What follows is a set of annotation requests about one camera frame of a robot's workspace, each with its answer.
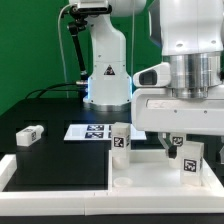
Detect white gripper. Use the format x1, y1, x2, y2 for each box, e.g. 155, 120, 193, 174
131, 62, 224, 164

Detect white square table top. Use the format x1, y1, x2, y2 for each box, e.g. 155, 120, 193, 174
109, 150, 224, 197

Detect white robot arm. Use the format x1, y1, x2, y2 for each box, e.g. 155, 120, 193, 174
69, 0, 224, 136

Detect white U-shaped border fence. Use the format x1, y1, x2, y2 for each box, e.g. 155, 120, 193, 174
0, 154, 224, 216

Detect white fiducial marker plate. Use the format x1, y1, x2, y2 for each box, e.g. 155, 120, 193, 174
63, 123, 148, 142

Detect black cables on table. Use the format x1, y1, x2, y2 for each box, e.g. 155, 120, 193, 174
24, 79, 89, 100

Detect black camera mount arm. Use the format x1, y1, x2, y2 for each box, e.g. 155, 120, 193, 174
67, 6, 88, 85

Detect white camera box top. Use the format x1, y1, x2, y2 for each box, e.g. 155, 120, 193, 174
77, 0, 109, 13

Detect white hanging cable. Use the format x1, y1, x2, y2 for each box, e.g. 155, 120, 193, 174
57, 4, 72, 99

